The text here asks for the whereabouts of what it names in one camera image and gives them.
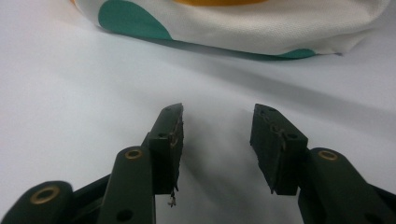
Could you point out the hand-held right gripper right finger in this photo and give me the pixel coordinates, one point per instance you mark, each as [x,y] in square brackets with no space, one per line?
[277,149]

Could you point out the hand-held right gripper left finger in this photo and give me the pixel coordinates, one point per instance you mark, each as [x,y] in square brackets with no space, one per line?
[165,149]

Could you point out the white tote bag coloured spots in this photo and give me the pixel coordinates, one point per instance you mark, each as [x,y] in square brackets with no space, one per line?
[249,28]

